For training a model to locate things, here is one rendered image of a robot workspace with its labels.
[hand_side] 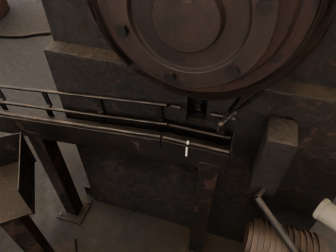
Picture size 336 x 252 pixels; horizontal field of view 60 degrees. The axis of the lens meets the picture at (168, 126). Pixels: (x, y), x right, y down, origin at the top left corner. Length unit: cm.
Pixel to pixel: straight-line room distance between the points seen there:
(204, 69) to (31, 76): 206
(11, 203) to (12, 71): 180
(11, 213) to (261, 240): 69
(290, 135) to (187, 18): 42
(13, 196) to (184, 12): 70
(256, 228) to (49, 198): 110
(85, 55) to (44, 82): 151
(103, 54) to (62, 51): 13
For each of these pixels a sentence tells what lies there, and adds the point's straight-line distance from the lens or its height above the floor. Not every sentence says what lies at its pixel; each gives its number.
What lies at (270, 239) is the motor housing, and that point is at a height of 53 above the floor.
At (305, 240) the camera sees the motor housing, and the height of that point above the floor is 53.
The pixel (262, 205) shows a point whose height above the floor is 60.
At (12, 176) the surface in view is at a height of 60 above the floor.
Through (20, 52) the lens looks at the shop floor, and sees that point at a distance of 285.
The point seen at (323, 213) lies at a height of 68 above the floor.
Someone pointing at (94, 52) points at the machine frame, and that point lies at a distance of 91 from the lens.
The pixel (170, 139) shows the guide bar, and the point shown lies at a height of 71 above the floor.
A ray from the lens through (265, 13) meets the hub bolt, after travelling 48.
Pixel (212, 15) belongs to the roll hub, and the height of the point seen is 113.
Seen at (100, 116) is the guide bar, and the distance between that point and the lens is 98.
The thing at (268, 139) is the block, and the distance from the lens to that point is 76.
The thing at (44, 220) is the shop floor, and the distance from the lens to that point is 160.
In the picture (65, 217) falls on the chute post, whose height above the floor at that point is 1.
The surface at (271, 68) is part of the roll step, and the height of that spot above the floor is 101.
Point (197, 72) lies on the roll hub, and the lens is 55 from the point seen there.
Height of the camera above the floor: 133
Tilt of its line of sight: 46 degrees down
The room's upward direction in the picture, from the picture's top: straight up
